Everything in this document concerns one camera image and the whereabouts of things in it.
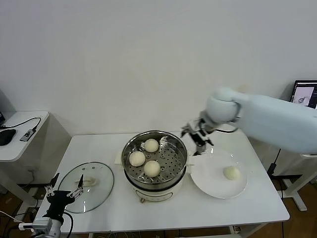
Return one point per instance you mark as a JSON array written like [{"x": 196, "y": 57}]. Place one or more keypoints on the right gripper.
[{"x": 205, "y": 131}]

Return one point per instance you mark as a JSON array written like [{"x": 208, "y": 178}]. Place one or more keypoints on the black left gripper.
[{"x": 59, "y": 202}]

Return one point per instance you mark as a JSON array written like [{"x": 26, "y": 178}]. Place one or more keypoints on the white steamed baozi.
[
  {"x": 151, "y": 169},
  {"x": 151, "y": 145},
  {"x": 232, "y": 173},
  {"x": 137, "y": 159}
]

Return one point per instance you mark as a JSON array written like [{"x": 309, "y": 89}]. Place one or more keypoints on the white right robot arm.
[{"x": 267, "y": 119}]

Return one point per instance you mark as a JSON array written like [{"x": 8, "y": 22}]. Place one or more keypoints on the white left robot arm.
[{"x": 53, "y": 229}]

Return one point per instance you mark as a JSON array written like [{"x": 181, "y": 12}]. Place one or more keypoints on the stainless steel steamer basket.
[{"x": 171, "y": 158}]

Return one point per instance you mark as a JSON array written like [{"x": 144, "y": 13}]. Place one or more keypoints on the white round plate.
[{"x": 215, "y": 181}]

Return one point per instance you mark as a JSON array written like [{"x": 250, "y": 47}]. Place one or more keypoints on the white side desk with mouse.
[{"x": 24, "y": 138}]

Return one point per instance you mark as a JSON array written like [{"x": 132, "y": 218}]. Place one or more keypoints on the grey usb hub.
[{"x": 27, "y": 135}]

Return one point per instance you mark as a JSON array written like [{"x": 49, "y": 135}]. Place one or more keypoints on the cream electric cooker pot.
[{"x": 158, "y": 194}]

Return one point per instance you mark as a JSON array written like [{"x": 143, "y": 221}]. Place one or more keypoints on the black computer mouse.
[{"x": 6, "y": 137}]

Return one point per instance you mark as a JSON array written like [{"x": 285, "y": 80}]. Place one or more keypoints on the black power adapter brick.
[{"x": 272, "y": 169}]

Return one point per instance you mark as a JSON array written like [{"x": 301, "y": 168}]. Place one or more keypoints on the white side desk with laptop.
[{"x": 297, "y": 196}]

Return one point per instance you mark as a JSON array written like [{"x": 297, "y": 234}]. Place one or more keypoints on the open grey laptop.
[{"x": 305, "y": 93}]

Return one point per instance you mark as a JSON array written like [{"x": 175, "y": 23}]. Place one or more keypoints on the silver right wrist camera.
[{"x": 193, "y": 124}]

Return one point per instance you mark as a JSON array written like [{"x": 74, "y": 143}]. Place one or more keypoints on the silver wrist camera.
[
  {"x": 40, "y": 224},
  {"x": 193, "y": 124}
]

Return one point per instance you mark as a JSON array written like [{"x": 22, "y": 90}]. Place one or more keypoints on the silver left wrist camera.
[{"x": 40, "y": 224}]

